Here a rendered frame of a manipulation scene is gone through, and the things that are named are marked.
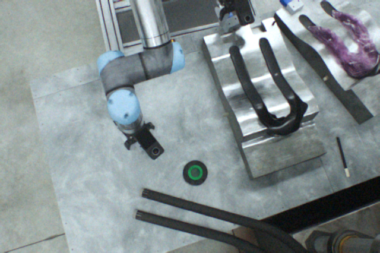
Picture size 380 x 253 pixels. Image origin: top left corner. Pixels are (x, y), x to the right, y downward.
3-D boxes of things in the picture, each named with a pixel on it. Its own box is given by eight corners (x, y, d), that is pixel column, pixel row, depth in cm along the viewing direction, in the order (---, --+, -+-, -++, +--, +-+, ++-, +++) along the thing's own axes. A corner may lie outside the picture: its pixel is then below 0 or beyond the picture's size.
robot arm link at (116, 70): (138, 54, 103) (149, 90, 101) (98, 66, 102) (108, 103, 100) (134, 41, 96) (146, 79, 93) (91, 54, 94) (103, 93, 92)
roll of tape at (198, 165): (187, 189, 124) (187, 188, 121) (179, 166, 126) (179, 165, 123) (210, 180, 125) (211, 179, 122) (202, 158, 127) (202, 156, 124)
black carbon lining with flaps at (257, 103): (225, 50, 130) (228, 37, 121) (268, 38, 132) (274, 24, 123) (261, 145, 122) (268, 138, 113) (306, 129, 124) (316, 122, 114)
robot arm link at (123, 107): (132, 81, 91) (142, 113, 89) (137, 96, 102) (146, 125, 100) (101, 91, 90) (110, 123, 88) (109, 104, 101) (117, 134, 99)
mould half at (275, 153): (202, 48, 138) (203, 30, 124) (268, 29, 140) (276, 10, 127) (250, 180, 126) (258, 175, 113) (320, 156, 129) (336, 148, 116)
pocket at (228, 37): (218, 37, 133) (218, 32, 129) (231, 33, 134) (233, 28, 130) (222, 48, 132) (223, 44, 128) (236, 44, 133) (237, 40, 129)
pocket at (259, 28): (246, 29, 134) (248, 24, 131) (260, 25, 135) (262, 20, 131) (250, 40, 133) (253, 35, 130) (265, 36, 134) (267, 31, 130)
